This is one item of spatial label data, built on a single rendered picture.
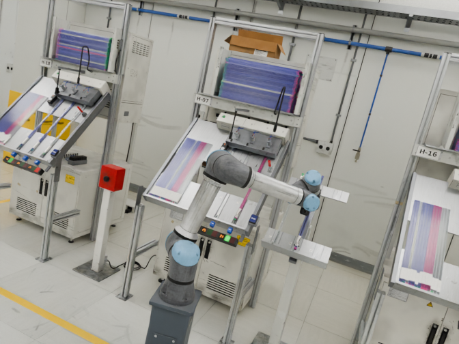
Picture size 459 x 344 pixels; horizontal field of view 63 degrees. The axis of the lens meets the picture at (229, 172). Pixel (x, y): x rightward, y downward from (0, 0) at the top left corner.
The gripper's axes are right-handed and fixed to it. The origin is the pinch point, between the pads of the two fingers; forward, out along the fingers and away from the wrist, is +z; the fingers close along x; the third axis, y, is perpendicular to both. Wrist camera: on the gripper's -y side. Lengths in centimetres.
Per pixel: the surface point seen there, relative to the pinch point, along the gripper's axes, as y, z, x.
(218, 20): 102, -26, 96
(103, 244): -52, 46, 132
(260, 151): 31, 7, 41
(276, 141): 41, 7, 35
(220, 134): 40, 13, 75
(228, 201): -7.4, 5.7, 46.8
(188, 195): -12, 5, 71
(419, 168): 58, 22, -51
